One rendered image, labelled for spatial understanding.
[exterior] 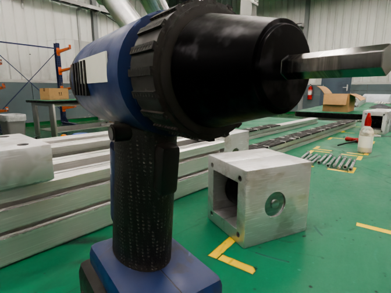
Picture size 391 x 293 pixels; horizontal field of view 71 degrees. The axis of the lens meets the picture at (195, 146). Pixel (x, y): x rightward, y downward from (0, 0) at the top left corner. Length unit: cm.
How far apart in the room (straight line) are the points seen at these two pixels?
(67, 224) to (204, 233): 17
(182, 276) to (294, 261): 18
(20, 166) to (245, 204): 24
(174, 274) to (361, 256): 24
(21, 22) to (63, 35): 110
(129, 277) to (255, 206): 18
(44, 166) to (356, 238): 38
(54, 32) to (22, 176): 885
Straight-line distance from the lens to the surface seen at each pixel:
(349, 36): 1172
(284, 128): 131
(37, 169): 34
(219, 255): 33
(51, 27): 911
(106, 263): 21
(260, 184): 32
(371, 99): 523
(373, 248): 40
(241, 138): 59
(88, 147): 57
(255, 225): 34
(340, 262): 36
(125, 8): 99
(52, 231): 37
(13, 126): 553
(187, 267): 20
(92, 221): 39
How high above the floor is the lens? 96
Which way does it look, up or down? 12 degrees down
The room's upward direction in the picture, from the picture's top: straight up
